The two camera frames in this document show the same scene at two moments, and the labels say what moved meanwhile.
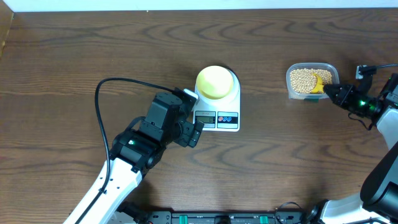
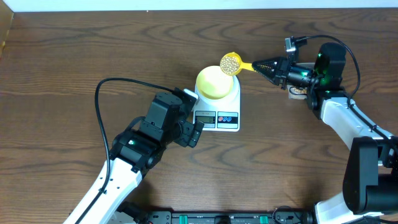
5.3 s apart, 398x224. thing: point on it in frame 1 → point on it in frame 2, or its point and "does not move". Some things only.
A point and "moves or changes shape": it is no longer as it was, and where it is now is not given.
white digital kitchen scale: (222, 114) does not move
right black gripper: (342, 99) → (280, 73)
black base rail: (225, 217) does not move
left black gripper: (191, 133) does not move
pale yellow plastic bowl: (214, 82) does not move
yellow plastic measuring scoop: (319, 87) moves or changes shape
